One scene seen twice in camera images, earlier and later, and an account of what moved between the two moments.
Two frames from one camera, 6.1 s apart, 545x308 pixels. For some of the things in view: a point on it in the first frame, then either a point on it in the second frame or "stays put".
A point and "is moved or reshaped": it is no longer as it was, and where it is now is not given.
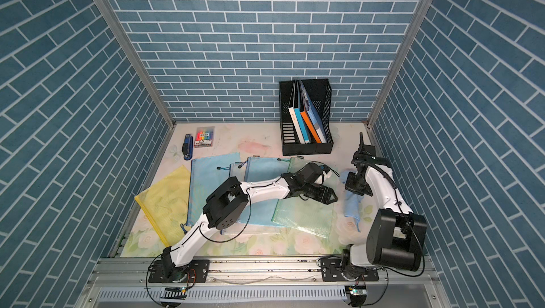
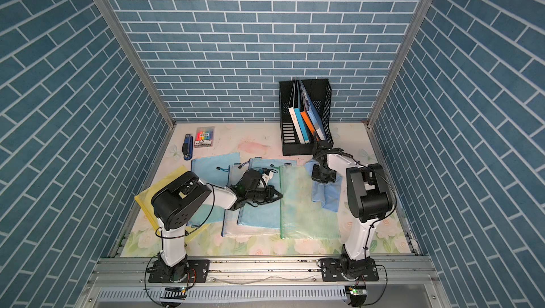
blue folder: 313,112 stays put
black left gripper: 326,195 → 270,191
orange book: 316,137 stays put
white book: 296,124 stays put
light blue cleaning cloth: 352,200 is moved or reshaped
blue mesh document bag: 206,174 stays put
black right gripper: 350,185 → 314,177
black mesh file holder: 319,94 stays put
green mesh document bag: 304,215 is moved or reshaped
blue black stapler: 187,147 stays put
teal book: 299,120 stays put
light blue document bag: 260,212 stays put
